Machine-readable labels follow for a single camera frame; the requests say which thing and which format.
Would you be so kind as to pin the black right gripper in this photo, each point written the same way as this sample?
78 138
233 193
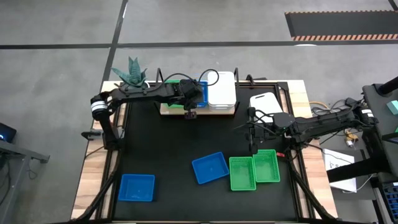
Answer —
262 133

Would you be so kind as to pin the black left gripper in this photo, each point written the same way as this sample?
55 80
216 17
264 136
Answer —
190 95

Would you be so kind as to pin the green plastic slotted basket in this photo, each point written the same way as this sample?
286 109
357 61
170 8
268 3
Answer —
266 166
171 106
242 174

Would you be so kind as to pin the blue plastic basket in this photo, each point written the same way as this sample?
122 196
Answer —
210 168
136 188
205 93

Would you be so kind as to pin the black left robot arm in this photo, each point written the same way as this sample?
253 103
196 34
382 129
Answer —
140 92

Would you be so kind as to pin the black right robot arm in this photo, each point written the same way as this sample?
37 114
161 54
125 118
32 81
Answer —
326 124

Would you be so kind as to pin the stack of white trays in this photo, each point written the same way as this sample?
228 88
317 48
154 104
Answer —
221 90

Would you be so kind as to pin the black table mat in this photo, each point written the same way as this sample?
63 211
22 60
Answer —
171 149

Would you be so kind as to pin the white round plant pot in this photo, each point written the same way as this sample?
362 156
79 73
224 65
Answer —
147 84

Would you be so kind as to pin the artificial green succulent plant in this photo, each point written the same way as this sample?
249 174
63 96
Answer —
133 74

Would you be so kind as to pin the white paper sheet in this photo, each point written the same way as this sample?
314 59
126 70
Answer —
332 155

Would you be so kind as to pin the yellow white plug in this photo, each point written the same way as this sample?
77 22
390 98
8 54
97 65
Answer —
350 138

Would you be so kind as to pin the black table clamp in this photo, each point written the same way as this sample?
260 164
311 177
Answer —
91 134

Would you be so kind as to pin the black stand leg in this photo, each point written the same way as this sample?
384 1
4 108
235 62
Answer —
357 169

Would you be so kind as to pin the dark grey equipment cart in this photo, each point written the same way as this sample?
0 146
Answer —
377 109

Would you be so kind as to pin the teal box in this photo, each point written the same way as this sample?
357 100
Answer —
393 107

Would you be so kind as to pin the backlit computer keyboard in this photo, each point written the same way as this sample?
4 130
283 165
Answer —
391 202

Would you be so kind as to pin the black hazard striped floor mat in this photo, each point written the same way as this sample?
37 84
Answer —
342 25

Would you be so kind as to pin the black device with blue light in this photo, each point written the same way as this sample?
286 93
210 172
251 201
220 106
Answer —
6 132

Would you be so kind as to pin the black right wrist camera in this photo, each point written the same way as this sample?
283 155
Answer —
251 112

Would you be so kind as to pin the grey metal desk frame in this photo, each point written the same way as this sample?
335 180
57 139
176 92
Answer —
18 152

